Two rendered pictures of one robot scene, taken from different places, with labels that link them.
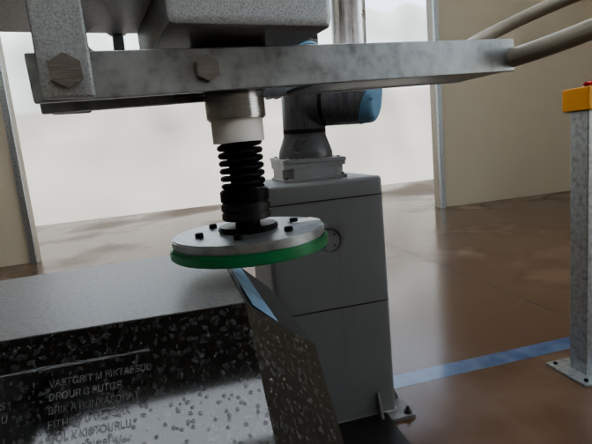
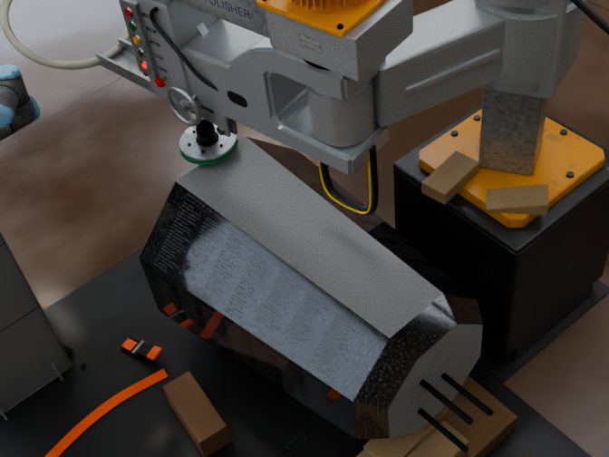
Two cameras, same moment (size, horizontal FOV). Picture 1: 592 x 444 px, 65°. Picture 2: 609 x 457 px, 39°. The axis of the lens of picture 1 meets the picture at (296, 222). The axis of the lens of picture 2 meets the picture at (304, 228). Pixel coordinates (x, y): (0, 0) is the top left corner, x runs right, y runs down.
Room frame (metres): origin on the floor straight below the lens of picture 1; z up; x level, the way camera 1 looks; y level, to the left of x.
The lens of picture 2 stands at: (1.22, 2.43, 2.91)
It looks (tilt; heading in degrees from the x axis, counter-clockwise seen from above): 47 degrees down; 249
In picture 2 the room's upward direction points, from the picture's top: 9 degrees counter-clockwise
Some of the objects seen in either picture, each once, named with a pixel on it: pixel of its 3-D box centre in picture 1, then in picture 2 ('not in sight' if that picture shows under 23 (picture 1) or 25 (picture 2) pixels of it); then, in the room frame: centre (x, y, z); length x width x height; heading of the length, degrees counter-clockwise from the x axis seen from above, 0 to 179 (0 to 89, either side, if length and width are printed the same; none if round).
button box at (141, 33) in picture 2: not in sight; (140, 37); (0.78, 0.05, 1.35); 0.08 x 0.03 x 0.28; 114
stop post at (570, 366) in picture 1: (587, 234); not in sight; (1.70, -1.08, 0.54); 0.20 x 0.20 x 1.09; 12
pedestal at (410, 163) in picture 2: not in sight; (502, 230); (-0.27, 0.66, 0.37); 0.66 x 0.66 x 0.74; 12
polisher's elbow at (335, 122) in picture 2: not in sight; (341, 102); (0.38, 0.67, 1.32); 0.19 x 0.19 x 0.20
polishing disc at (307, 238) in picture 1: (249, 235); (207, 140); (0.65, 0.07, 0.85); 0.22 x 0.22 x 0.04
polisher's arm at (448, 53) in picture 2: not in sight; (470, 42); (-0.07, 0.66, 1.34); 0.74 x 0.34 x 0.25; 1
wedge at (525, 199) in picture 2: not in sight; (517, 198); (-0.14, 0.87, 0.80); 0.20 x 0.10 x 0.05; 143
